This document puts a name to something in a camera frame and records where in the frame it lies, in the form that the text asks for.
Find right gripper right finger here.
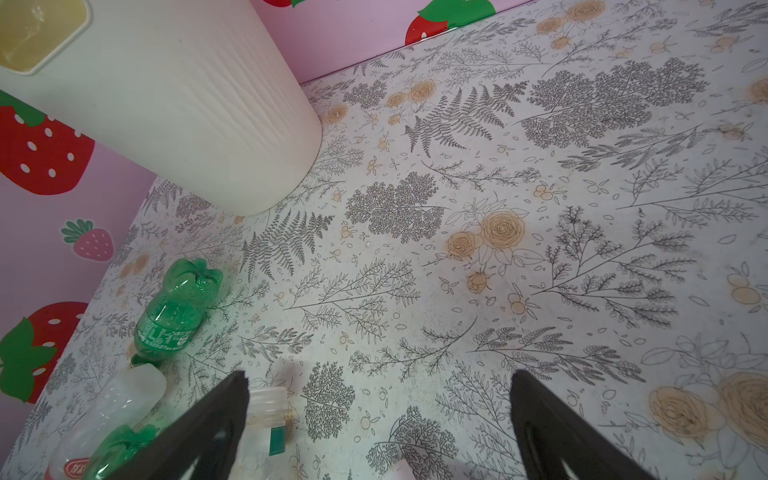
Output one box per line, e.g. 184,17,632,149
509,370,651,479

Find yellow bin liner bag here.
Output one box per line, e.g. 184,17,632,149
1,0,91,75

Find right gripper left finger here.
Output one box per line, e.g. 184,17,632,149
110,370,249,480

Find green bottle lower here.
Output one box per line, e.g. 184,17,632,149
82,424,160,480

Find white plastic waste bin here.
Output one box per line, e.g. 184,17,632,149
1,1,322,216

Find clear bottle red label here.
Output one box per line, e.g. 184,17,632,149
45,364,166,479

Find clear bottle green label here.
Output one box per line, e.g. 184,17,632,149
229,387,290,480

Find green bottle upper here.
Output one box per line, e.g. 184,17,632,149
131,258,224,366

